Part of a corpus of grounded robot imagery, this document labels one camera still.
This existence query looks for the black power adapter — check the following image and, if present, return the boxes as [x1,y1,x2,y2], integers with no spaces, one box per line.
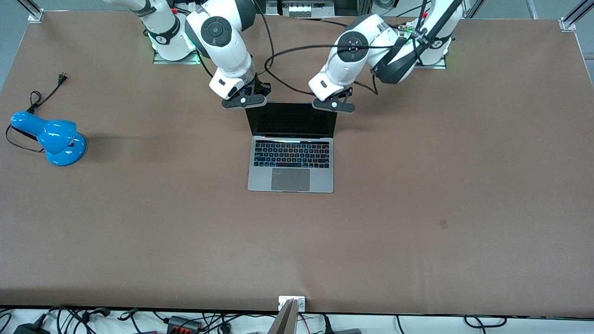
[14,321,49,334]

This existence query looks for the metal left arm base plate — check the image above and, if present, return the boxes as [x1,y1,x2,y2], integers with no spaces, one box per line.
[413,28,447,70]

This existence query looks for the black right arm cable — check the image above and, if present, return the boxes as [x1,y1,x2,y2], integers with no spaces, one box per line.
[253,0,275,77]

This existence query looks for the black looped floor cable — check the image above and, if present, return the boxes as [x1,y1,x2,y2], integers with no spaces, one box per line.
[464,315,507,328]

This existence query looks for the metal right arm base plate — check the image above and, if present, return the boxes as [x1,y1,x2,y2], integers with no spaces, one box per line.
[153,21,201,64]

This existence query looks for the white power strip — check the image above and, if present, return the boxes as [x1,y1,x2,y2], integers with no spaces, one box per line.
[278,0,328,17]

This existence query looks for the black tangled floor cables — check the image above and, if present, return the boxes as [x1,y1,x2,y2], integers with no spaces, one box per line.
[46,305,112,334]

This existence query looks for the black and orange connector block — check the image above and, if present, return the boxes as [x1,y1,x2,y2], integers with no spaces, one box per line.
[165,315,203,333]

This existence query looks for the grey laptop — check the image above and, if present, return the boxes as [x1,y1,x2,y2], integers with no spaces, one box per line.
[245,102,338,193]

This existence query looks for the black lamp cord with plug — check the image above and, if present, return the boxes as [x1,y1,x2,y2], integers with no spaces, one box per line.
[6,73,69,154]

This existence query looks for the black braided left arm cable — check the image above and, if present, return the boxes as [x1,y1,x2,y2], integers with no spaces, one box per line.
[265,28,425,96]

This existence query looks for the white table edge bracket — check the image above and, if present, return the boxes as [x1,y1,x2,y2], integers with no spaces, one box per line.
[278,296,306,312]

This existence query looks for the grey metal camera post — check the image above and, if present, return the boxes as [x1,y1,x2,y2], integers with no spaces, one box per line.
[267,299,297,334]

